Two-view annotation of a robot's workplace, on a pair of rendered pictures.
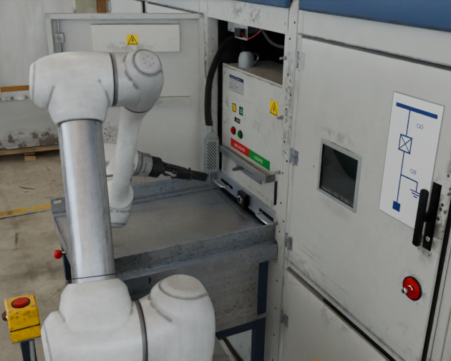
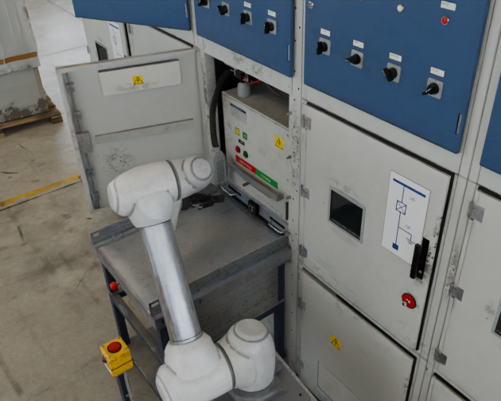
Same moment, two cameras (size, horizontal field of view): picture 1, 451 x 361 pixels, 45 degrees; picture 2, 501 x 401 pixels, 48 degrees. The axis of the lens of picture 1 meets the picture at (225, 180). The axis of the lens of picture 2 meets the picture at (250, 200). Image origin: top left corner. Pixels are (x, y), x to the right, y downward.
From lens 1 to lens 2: 0.71 m
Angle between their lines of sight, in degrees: 15
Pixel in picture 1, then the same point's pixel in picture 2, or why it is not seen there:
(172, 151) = not seen: hidden behind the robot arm
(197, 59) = (196, 87)
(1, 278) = (22, 277)
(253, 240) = (273, 250)
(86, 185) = (172, 274)
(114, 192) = not seen: hidden behind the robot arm
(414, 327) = (411, 325)
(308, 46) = (314, 114)
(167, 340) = (248, 371)
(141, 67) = (199, 175)
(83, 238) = (176, 313)
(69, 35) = (79, 83)
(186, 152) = not seen: hidden behind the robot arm
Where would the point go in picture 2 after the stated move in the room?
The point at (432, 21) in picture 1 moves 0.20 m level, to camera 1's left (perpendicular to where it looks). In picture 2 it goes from (420, 133) to (352, 141)
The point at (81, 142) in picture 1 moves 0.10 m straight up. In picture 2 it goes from (162, 241) to (157, 214)
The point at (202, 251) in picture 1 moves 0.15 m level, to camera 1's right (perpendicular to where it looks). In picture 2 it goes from (234, 268) to (270, 262)
